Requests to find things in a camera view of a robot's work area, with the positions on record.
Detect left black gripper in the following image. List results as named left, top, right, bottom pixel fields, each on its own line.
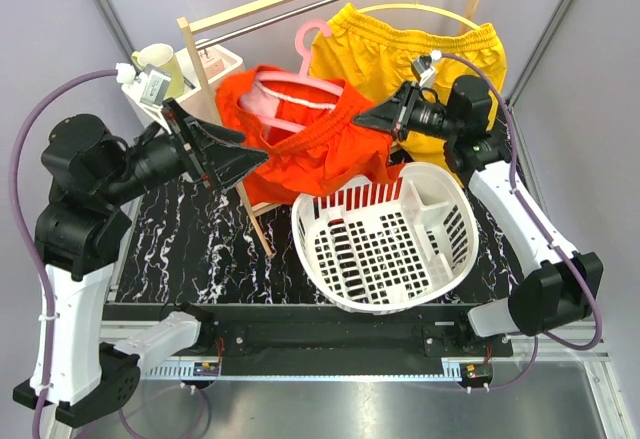
left=101, top=95, right=271, bottom=202

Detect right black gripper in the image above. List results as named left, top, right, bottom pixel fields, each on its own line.
left=352, top=81, right=460, bottom=143

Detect pink plastic hanger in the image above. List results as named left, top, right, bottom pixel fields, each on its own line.
left=238, top=19, right=344, bottom=134

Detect orange shorts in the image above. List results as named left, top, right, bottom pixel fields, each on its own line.
left=215, top=65, right=402, bottom=205

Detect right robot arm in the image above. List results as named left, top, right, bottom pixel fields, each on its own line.
left=354, top=75, right=604, bottom=356

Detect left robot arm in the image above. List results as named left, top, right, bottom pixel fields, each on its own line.
left=13, top=99, right=268, bottom=428

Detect yellow shorts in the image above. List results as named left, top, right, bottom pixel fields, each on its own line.
left=308, top=2, right=509, bottom=176

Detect pale yellow cup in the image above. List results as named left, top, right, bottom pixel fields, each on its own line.
left=131, top=43, right=185, bottom=98

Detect metal hanging rod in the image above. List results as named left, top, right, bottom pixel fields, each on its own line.
left=196, top=0, right=342, bottom=51

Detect white plastic laundry basket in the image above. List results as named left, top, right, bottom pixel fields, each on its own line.
left=291, top=162, right=479, bottom=315

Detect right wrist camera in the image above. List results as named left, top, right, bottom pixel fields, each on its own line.
left=411, top=50, right=443, bottom=88

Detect yellow wire hanger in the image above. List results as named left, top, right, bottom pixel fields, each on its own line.
left=359, top=0, right=480, bottom=34

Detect wooden clothes rack frame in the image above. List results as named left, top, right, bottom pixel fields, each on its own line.
left=177, top=0, right=480, bottom=258

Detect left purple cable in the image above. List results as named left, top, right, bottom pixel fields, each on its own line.
left=7, top=68, right=121, bottom=439

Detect purple cable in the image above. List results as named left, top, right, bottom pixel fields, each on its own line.
left=7, top=68, right=121, bottom=439
left=439, top=52, right=605, bottom=391

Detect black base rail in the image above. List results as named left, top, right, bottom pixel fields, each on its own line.
left=99, top=301, right=516, bottom=378

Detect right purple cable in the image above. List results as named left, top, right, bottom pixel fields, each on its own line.
left=439, top=52, right=605, bottom=391

